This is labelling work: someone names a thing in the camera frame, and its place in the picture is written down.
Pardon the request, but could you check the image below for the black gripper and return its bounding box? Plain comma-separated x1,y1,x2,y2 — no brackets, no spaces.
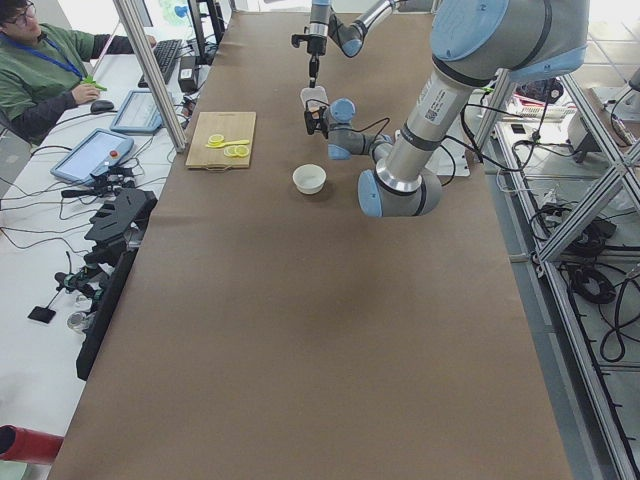
307,34,327,88
304,107,329,138

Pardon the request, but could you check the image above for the clear plastic egg box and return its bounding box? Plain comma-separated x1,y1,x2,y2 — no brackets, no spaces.
300,85,329,111

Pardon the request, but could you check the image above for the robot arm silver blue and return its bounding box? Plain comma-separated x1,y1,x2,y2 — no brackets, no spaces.
291,0,402,88
291,0,590,218

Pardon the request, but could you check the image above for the white round bowl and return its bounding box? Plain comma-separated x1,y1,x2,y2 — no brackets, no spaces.
292,164,327,195

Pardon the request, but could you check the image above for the yellow plastic knife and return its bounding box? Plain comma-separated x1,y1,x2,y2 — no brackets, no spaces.
206,139,251,148

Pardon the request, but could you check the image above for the wooden cutting board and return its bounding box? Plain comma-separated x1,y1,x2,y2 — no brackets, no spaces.
185,112,256,171

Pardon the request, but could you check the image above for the lemon slice mid board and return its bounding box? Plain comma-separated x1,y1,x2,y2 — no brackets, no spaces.
207,134,225,145

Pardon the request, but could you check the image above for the black keyboard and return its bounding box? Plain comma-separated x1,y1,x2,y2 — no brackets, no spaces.
153,39,183,84

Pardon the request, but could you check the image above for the black computer mouse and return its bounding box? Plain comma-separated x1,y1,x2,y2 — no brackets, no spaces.
90,100,115,115

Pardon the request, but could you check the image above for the upper blue teach pendant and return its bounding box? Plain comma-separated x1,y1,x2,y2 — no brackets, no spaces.
50,129,134,184

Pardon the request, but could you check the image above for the person in green shirt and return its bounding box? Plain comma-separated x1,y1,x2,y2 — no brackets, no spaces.
1,1,134,144

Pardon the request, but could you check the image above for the black small pad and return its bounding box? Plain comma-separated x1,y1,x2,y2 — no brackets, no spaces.
27,306,56,324

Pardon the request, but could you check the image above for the red cylinder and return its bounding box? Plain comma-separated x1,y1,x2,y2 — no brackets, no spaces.
1,425,64,465

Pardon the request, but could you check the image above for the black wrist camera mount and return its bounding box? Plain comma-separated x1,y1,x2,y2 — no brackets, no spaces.
291,34,308,48

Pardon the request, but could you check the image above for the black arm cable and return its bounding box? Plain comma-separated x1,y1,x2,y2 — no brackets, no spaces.
349,117,391,146

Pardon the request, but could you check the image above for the lemon slice near handle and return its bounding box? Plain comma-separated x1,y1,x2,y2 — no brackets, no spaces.
223,145,250,158

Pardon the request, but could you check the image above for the white pedestal column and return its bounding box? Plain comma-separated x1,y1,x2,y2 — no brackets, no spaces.
426,137,471,179

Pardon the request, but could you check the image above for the aluminium frame post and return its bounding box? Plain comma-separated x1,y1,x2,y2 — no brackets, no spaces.
113,0,187,153

